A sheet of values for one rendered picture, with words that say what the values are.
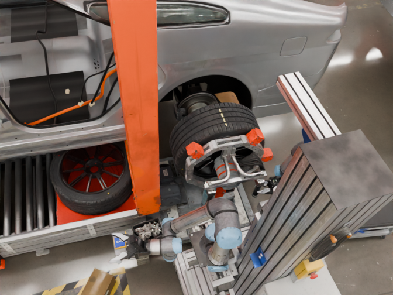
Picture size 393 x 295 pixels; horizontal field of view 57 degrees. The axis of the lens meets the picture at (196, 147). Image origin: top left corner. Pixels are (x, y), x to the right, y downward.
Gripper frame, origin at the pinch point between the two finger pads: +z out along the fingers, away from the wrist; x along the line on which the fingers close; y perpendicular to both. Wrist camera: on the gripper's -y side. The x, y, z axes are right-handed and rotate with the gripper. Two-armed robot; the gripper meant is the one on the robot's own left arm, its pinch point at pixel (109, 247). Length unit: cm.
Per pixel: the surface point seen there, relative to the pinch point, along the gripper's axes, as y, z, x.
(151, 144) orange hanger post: -22, -21, 46
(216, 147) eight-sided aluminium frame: 3, -62, 66
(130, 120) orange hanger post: -45, -12, 42
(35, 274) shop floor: 119, 72, 42
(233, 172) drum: 24, -74, 62
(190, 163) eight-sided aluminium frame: 17, -46, 66
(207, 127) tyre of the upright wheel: -3, -57, 79
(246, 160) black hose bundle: 13, -82, 63
